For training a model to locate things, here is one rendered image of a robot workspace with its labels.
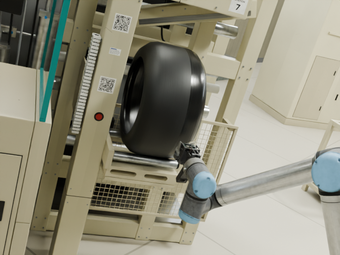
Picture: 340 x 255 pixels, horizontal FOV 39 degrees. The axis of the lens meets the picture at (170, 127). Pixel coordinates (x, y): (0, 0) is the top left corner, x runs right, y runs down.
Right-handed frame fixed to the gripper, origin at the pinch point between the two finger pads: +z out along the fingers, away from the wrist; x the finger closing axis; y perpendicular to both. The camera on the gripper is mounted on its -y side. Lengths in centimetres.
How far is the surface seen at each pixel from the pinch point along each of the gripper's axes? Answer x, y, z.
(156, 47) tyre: 13.8, 36.1, 30.3
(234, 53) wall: -371, -83, 781
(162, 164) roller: -1.5, -17.5, 19.3
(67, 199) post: 39, -48, 27
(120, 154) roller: 19.9, -15.6, 20.1
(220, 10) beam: -20, 58, 53
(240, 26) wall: -360, -22, 772
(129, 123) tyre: 11, -11, 51
